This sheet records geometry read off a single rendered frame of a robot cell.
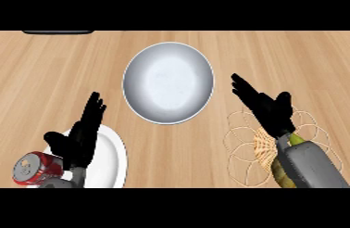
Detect grey round bowl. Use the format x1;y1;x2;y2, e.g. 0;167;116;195
121;41;215;126

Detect yellow-green squash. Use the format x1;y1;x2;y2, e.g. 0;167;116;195
270;133;307;189

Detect red soda can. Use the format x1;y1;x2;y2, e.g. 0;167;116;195
10;151;65;186

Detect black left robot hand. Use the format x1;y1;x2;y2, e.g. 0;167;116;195
43;91;108;171

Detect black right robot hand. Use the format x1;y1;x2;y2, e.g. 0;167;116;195
230;72;297;139

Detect dark flat appliance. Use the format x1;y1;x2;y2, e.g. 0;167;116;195
20;30;96;35

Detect white round plate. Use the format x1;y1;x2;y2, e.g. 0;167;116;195
26;123;130;189

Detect woven wicker placemat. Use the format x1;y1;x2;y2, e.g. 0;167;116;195
221;104;344;187

